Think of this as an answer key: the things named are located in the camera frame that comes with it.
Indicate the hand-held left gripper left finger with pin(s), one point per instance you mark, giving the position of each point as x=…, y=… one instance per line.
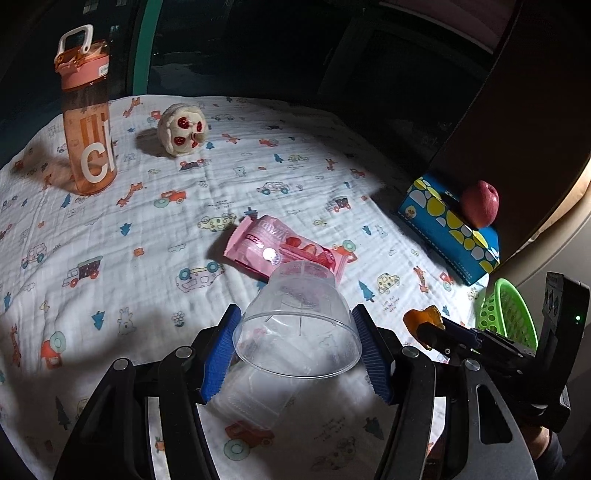
x=219, y=364

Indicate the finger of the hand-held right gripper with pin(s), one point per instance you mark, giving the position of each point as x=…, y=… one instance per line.
x=459, y=331
x=438, y=344

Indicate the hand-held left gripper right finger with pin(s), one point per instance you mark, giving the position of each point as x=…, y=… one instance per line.
x=376, y=364

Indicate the orange peel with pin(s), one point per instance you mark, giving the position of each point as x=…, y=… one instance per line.
x=418, y=318

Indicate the green mesh plastic basket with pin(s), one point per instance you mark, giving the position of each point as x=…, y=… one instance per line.
x=503, y=304

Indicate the clear plastic cup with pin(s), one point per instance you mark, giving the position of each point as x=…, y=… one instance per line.
x=300, y=332

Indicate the round container with printed lid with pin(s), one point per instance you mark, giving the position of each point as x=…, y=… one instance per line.
x=258, y=401

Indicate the blue spotted tissue box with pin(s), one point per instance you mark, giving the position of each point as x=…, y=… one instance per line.
x=438, y=221

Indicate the cream fabric cushion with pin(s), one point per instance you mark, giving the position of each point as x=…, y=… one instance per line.
x=558, y=240

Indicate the red apple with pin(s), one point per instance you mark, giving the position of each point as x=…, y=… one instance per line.
x=480, y=203

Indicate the pink snack packet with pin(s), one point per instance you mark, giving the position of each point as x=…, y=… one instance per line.
x=258, y=240

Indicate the white printed blanket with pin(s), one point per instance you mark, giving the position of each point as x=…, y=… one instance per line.
x=161, y=230

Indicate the brown wooden panel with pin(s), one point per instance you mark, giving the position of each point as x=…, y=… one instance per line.
x=521, y=115

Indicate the cream skull toy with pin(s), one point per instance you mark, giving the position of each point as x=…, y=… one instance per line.
x=182, y=131

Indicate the orange water bottle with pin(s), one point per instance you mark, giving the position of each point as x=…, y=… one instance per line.
x=87, y=129

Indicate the green window frame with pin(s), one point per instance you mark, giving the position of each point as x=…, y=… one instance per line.
x=141, y=55

